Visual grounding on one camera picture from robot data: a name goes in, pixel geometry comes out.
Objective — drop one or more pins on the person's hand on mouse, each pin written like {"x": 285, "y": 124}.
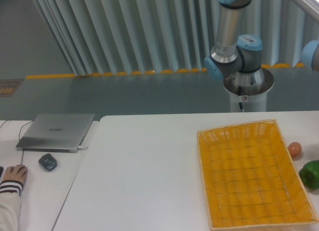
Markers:
{"x": 16, "y": 173}

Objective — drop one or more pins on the white sleeved forearm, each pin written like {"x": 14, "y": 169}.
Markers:
{"x": 10, "y": 204}

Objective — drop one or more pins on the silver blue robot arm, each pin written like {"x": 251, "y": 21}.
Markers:
{"x": 242, "y": 53}

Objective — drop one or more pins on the green bell pepper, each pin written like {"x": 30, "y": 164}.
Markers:
{"x": 309, "y": 174}

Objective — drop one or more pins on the dark grey small case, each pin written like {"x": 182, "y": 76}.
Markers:
{"x": 48, "y": 162}

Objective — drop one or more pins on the silver closed laptop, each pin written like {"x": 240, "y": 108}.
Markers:
{"x": 56, "y": 132}

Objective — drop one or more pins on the grey folding partition screen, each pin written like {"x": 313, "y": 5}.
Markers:
{"x": 113, "y": 36}

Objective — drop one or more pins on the yellow woven basket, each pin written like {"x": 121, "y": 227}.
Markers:
{"x": 249, "y": 180}

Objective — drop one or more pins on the brown egg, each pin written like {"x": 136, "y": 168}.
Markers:
{"x": 295, "y": 149}

